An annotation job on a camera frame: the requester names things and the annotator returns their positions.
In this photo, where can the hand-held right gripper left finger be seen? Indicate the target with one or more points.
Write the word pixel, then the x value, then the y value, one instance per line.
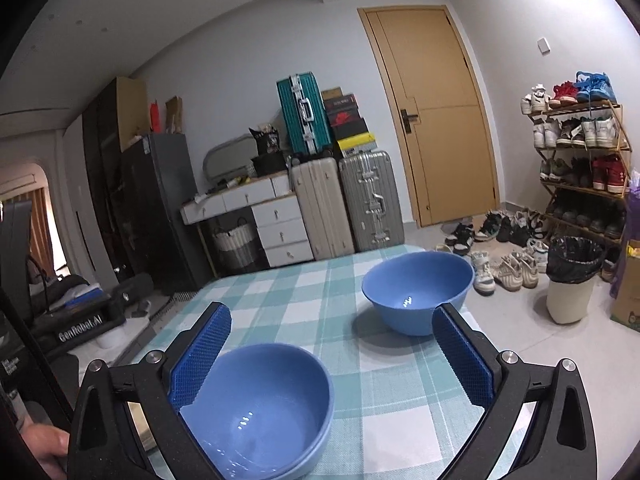
pixel 200 355

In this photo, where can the flat cardboard panel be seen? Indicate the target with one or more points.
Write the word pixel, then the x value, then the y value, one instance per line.
pixel 132 110

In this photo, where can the tall black wardrobe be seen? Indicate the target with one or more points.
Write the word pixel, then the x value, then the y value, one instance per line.
pixel 102 185

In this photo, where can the orange packet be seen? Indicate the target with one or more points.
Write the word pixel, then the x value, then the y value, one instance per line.
pixel 156 119

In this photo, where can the person's left hand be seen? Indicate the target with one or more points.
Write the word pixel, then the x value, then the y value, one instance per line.
pixel 47 447

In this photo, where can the black paper bag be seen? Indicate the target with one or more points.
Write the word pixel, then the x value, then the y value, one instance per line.
pixel 265 141

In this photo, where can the silver suitcase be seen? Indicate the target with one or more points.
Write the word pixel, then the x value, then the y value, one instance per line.
pixel 370 200

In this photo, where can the white light switch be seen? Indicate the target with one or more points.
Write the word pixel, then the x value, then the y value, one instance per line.
pixel 544 45

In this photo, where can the brown shoe box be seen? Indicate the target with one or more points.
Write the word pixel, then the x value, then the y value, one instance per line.
pixel 331 95

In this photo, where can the brown cardboard piece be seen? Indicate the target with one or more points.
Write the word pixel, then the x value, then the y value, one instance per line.
pixel 174 115

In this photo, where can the printed cardboard box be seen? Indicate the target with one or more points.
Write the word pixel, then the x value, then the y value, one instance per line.
pixel 627 305

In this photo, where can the purple bag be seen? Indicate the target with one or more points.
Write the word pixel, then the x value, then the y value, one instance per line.
pixel 634 182

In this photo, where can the teal checked tablecloth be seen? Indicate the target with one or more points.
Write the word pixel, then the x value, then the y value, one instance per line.
pixel 310 310

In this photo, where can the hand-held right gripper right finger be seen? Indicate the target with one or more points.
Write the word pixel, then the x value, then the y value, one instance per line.
pixel 465 360

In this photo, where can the black trash bag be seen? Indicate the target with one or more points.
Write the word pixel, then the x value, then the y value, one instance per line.
pixel 575 260

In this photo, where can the white grey woven basket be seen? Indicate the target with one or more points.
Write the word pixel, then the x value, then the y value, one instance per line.
pixel 234 247

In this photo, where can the black red shoe box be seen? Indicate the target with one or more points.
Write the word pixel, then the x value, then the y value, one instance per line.
pixel 345 118

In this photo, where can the grey oval mirror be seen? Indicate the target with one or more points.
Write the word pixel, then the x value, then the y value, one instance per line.
pixel 227 157

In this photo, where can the black fridge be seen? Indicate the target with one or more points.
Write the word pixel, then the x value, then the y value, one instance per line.
pixel 160 210

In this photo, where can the white desk with drawers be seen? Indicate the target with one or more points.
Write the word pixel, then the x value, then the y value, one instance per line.
pixel 280 230

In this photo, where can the cream suitcase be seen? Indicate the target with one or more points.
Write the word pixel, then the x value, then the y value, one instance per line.
pixel 322 210

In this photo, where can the teal suitcase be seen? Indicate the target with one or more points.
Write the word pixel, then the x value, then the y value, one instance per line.
pixel 302 115

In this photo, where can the white trash bin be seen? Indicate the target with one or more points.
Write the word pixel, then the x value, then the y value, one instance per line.
pixel 567 305

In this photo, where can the black storage basket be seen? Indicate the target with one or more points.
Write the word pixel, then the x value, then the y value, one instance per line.
pixel 270 164

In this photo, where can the brown curtain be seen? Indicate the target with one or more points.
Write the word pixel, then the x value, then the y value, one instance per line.
pixel 47 235

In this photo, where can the pile of sneakers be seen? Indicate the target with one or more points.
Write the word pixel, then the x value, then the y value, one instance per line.
pixel 500 260

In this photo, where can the dotted rug with striped edge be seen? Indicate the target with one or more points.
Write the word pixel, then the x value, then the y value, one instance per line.
pixel 175 305

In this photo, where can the yellow wooden door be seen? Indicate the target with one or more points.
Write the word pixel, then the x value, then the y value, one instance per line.
pixel 435 110

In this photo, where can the wooden shoe rack with shoes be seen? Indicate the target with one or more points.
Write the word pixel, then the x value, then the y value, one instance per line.
pixel 595 132

